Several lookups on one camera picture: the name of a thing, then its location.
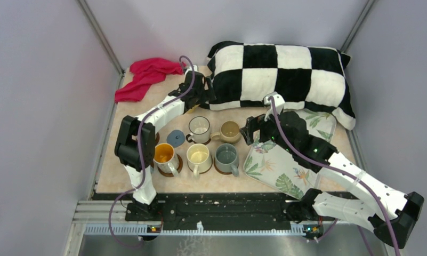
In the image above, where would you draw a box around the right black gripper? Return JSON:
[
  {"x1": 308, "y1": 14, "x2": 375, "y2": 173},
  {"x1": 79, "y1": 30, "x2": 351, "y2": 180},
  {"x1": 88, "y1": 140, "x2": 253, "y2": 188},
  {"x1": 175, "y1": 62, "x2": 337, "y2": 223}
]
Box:
[{"x1": 240, "y1": 107, "x2": 296, "y2": 155}]

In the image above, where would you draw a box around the yellow ceramic mug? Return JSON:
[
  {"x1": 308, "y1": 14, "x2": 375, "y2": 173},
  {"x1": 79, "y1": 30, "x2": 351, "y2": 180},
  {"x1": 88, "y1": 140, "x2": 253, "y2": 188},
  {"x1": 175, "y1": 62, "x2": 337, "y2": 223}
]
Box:
[{"x1": 187, "y1": 105, "x2": 199, "y2": 114}]

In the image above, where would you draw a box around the beige ceramic mug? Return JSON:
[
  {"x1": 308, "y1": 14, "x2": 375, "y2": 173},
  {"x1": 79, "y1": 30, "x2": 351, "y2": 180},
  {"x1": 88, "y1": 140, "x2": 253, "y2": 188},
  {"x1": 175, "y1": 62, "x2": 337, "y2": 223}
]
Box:
[{"x1": 210, "y1": 121, "x2": 241, "y2": 144}]

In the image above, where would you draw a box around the white dark-rimmed mug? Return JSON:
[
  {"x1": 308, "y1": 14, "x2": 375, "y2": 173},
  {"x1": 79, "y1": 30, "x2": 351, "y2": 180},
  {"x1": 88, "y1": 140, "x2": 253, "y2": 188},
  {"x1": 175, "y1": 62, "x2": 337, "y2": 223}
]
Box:
[{"x1": 186, "y1": 116, "x2": 211, "y2": 143}]

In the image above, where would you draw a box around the grey ceramic mug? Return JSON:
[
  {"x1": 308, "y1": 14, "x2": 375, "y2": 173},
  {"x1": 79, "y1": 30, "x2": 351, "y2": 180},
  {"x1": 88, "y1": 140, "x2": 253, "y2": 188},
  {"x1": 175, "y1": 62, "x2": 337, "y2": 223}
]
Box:
[{"x1": 214, "y1": 143, "x2": 239, "y2": 177}]

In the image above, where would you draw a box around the blue-grey apple coaster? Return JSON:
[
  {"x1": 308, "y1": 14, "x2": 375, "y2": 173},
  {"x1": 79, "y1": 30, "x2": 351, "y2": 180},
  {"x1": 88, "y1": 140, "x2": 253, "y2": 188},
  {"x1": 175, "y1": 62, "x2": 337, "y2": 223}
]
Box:
[{"x1": 166, "y1": 130, "x2": 186, "y2": 148}]

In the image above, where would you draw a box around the amber wooden coaster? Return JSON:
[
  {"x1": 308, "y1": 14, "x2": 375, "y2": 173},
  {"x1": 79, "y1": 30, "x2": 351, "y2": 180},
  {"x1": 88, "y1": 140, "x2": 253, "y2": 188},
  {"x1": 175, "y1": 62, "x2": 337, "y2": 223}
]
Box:
[
  {"x1": 213, "y1": 163, "x2": 233, "y2": 175},
  {"x1": 188, "y1": 162, "x2": 213, "y2": 176},
  {"x1": 157, "y1": 154, "x2": 183, "y2": 177}
]

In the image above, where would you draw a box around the dark walnut wooden coaster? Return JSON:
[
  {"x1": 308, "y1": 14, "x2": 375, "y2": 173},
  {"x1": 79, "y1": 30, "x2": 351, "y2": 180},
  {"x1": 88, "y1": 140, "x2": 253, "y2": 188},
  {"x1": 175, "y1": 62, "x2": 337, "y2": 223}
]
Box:
[
  {"x1": 192, "y1": 139, "x2": 211, "y2": 145},
  {"x1": 155, "y1": 132, "x2": 160, "y2": 145}
]

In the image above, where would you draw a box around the cream ceramic mug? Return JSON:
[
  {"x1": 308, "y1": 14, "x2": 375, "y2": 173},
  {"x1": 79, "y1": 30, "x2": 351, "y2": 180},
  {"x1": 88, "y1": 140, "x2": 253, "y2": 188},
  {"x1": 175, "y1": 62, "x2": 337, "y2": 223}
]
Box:
[{"x1": 187, "y1": 143, "x2": 213, "y2": 179}]

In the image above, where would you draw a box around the orange cup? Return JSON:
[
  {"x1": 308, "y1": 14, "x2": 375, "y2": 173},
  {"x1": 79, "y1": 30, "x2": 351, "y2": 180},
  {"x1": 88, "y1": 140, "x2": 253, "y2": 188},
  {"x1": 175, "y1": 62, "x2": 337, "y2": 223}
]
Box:
[{"x1": 154, "y1": 143, "x2": 179, "y2": 172}]

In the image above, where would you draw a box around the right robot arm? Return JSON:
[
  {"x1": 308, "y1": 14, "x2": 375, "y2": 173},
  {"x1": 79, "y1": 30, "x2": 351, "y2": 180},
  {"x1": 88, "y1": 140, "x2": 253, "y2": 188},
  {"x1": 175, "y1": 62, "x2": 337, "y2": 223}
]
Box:
[{"x1": 239, "y1": 111, "x2": 424, "y2": 249}]

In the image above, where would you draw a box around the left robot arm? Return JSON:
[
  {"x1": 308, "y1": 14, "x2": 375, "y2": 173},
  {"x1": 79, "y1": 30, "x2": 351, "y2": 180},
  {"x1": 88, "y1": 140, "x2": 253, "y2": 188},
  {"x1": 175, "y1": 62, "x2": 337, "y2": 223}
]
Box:
[{"x1": 114, "y1": 70, "x2": 216, "y2": 221}]

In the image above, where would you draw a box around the floral white tray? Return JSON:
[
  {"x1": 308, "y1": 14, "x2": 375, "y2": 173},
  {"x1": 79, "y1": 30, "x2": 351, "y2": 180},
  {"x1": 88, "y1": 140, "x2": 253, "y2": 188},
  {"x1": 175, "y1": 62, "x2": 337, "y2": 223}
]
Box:
[{"x1": 244, "y1": 109, "x2": 336, "y2": 199}]

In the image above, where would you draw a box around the crumpled pink cloth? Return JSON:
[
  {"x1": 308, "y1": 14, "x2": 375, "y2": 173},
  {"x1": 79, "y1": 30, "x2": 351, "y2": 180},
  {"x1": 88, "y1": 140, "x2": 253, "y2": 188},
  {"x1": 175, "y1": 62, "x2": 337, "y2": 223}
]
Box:
[{"x1": 115, "y1": 58, "x2": 185, "y2": 103}]

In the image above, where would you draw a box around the black white checkered pillow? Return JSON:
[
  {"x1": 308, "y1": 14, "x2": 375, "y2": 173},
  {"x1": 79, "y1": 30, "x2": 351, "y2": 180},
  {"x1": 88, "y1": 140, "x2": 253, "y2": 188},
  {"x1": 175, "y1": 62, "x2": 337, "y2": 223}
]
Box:
[{"x1": 202, "y1": 41, "x2": 356, "y2": 130}]

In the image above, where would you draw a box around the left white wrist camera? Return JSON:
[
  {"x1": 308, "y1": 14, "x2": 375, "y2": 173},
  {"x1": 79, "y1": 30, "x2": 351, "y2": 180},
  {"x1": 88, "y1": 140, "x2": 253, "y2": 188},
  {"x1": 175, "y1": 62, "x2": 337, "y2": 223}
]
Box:
[{"x1": 183, "y1": 65, "x2": 199, "y2": 75}]

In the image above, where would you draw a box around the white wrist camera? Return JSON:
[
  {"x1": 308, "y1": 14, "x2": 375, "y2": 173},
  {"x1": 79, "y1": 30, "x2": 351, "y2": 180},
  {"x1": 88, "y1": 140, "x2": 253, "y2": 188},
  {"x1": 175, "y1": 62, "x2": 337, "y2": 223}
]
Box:
[
  {"x1": 262, "y1": 92, "x2": 285, "y2": 121},
  {"x1": 183, "y1": 65, "x2": 199, "y2": 75}
]

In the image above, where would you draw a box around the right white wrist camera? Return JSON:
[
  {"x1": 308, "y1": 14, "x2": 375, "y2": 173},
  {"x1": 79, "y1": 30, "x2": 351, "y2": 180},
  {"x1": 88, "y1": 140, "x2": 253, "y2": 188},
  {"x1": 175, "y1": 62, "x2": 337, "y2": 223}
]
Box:
[{"x1": 262, "y1": 92, "x2": 285, "y2": 121}]

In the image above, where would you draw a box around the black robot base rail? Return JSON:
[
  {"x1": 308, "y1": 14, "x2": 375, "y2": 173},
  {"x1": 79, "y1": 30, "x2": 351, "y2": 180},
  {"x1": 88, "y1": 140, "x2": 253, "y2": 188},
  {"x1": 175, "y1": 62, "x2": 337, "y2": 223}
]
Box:
[{"x1": 125, "y1": 191, "x2": 337, "y2": 232}]

